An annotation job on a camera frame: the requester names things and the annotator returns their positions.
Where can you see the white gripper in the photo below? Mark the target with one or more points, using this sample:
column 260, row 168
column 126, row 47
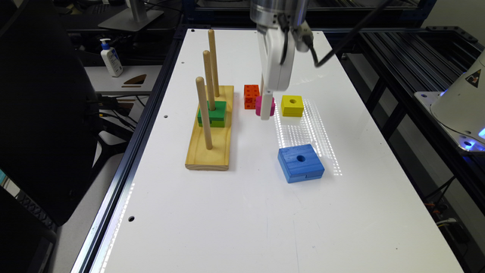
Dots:
column 277, row 50

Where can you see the pink flower block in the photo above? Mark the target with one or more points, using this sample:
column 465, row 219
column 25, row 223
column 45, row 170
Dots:
column 258, row 106

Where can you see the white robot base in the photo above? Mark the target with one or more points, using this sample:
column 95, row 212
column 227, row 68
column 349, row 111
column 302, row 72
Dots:
column 459, row 110

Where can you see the orange cube with holes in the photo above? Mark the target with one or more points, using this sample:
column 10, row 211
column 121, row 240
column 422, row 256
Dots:
column 251, row 93

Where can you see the yellow square block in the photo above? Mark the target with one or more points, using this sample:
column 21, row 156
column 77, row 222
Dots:
column 292, row 106

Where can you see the green square block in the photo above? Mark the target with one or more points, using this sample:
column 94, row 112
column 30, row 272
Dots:
column 217, row 118

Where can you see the front wooden peg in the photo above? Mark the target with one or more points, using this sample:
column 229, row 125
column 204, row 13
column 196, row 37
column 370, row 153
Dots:
column 203, row 107

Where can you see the wooden peg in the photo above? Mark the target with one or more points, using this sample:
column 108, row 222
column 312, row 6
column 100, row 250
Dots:
column 209, row 80
column 203, row 107
column 213, row 52

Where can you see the middle wooden peg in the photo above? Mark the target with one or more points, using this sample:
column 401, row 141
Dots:
column 209, row 80

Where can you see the blue square block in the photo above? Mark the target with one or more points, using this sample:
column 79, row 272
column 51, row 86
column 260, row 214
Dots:
column 300, row 163

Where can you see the back wooden peg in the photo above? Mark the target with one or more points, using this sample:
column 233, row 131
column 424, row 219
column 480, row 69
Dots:
column 213, row 52

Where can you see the grey monitor stand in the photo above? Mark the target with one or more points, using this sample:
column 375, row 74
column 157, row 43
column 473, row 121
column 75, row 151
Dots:
column 132, row 19

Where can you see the white lotion pump bottle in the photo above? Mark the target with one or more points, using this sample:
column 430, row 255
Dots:
column 111, row 59

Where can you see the black office chair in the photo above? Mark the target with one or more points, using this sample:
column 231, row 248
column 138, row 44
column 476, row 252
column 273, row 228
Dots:
column 53, row 138

